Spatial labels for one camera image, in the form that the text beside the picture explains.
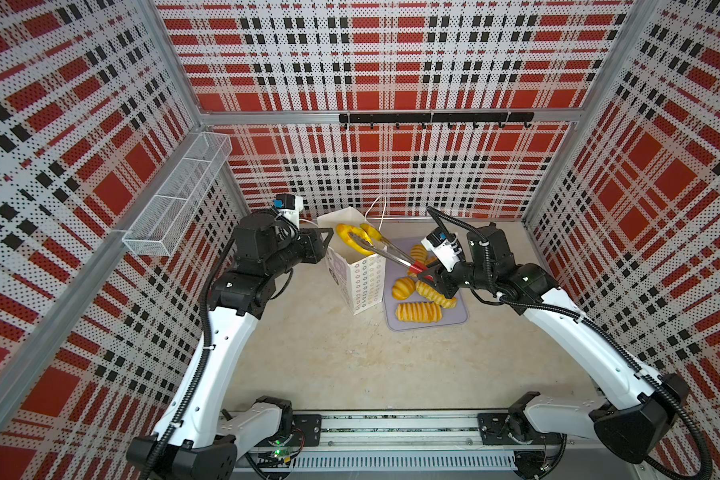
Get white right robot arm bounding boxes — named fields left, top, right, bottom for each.
left=418, top=207, right=713, bottom=479

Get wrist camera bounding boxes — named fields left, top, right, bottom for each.
left=273, top=193, right=304, bottom=229
left=421, top=227, right=465, bottom=272

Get white printed paper bag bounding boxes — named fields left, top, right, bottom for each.
left=301, top=200, right=386, bottom=315

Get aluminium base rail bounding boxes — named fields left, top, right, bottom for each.
left=210, top=409, right=652, bottom=479

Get yellow sweet potato bread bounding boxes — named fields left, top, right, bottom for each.
left=335, top=223, right=381, bottom=256

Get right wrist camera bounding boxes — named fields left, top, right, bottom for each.
left=421, top=227, right=465, bottom=272

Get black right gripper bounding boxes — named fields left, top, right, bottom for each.
left=415, top=254, right=492, bottom=301

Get long ridged bread loaf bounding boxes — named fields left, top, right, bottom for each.
left=416, top=281, right=458, bottom=309

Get black wall hook rail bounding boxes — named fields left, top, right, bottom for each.
left=338, top=111, right=536, bottom=127

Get striped oval bread roll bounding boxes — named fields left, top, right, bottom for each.
left=408, top=243, right=428, bottom=277

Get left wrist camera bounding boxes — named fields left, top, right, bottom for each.
left=273, top=193, right=304, bottom=229

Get round striped bun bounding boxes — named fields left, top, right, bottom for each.
left=391, top=277, right=416, bottom=301

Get white wire mesh basket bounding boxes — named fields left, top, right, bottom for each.
left=123, top=132, right=231, bottom=257

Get red handled metal tongs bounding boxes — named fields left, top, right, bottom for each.
left=359, top=223, right=413, bottom=272

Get lilac plastic tray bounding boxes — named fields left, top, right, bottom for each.
left=381, top=235, right=470, bottom=332

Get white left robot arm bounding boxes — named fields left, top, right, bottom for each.
left=126, top=208, right=334, bottom=479

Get bottom ridged bread loaf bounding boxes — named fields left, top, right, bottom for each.
left=395, top=302, right=443, bottom=324

